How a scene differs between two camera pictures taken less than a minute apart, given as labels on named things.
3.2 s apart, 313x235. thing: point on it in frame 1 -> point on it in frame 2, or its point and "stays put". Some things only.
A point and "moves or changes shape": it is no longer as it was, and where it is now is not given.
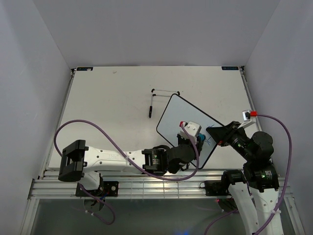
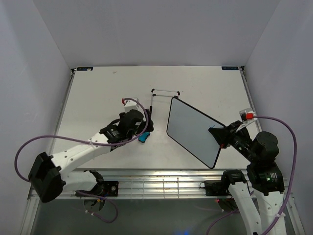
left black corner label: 84,68 stays put
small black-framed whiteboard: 179,109 moves or changes shape
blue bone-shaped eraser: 202,136 -> 143,137
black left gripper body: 183,140 -> 141,128
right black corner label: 230,68 stays put
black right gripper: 221,134 stays put
